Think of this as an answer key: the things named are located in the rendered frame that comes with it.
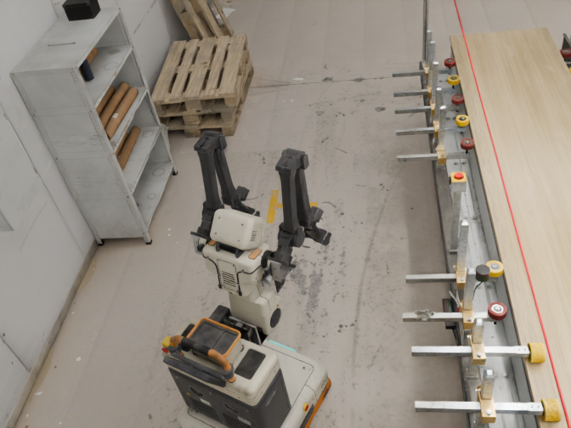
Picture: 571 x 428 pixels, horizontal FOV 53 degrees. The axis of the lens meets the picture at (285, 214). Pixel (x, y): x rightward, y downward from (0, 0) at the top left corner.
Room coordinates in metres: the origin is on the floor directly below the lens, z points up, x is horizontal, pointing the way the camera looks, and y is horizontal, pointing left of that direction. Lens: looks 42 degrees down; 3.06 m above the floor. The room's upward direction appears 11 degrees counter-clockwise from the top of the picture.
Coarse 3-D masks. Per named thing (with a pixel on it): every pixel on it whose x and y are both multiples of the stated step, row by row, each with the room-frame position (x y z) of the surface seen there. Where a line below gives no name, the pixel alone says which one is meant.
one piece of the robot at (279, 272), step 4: (272, 264) 1.74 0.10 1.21; (276, 264) 1.73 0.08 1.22; (280, 264) 1.73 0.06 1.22; (272, 268) 1.74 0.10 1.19; (276, 268) 1.73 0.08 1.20; (280, 268) 1.72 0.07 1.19; (284, 268) 1.74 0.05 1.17; (288, 268) 1.76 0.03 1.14; (272, 272) 1.74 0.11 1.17; (276, 272) 1.73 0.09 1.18; (280, 272) 1.72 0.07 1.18; (284, 272) 1.74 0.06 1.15; (288, 272) 1.76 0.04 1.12; (272, 276) 1.74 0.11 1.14; (276, 276) 1.72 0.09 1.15; (280, 276) 1.71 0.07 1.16; (284, 276) 1.73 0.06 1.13; (276, 280) 1.72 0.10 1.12; (280, 280) 1.71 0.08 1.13
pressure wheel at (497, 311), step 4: (492, 304) 1.53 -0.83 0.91; (496, 304) 1.53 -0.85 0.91; (500, 304) 1.52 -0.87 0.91; (488, 308) 1.51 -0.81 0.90; (492, 308) 1.51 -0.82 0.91; (496, 308) 1.50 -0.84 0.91; (500, 308) 1.50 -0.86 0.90; (504, 308) 1.50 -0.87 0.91; (488, 312) 1.51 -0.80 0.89; (492, 312) 1.49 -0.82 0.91; (496, 312) 1.49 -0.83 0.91; (500, 312) 1.48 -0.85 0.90; (504, 312) 1.48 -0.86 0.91; (492, 316) 1.48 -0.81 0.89; (496, 316) 1.47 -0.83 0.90; (500, 316) 1.46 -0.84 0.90; (504, 316) 1.47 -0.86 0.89
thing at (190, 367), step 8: (176, 352) 1.61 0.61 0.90; (168, 360) 1.54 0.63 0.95; (176, 360) 1.53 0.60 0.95; (184, 360) 1.56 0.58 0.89; (192, 360) 1.55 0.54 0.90; (176, 368) 1.50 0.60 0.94; (184, 368) 1.48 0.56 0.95; (192, 368) 1.47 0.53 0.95; (200, 368) 1.50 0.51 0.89; (208, 368) 1.49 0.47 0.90; (232, 368) 1.47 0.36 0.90; (200, 376) 1.42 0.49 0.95; (208, 376) 1.41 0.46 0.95; (224, 376) 1.43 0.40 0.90; (232, 376) 1.44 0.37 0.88; (216, 384) 1.42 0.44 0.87; (224, 384) 1.45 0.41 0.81
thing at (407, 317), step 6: (408, 318) 1.58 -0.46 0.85; (414, 318) 1.57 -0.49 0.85; (432, 318) 1.55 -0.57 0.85; (438, 318) 1.55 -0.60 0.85; (444, 318) 1.54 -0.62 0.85; (450, 318) 1.53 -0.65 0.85; (456, 318) 1.53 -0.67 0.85; (462, 318) 1.52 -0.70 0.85; (486, 318) 1.50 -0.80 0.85; (492, 318) 1.49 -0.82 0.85
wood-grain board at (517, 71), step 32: (512, 32) 3.92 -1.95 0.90; (544, 32) 3.83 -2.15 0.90; (480, 64) 3.57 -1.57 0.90; (512, 64) 3.48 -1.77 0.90; (544, 64) 3.41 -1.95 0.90; (512, 96) 3.10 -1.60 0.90; (544, 96) 3.03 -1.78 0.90; (480, 128) 2.83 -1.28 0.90; (512, 128) 2.76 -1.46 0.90; (544, 128) 2.70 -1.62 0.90; (480, 160) 2.52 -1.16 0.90; (512, 160) 2.47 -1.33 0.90; (544, 160) 2.42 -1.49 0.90; (512, 192) 2.22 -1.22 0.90; (544, 192) 2.17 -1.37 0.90; (512, 224) 1.99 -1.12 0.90; (544, 224) 1.95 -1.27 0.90; (512, 256) 1.78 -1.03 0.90; (544, 256) 1.74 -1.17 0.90; (512, 288) 1.60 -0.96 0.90; (544, 288) 1.57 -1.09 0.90; (544, 320) 1.40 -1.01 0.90; (544, 384) 1.12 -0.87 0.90
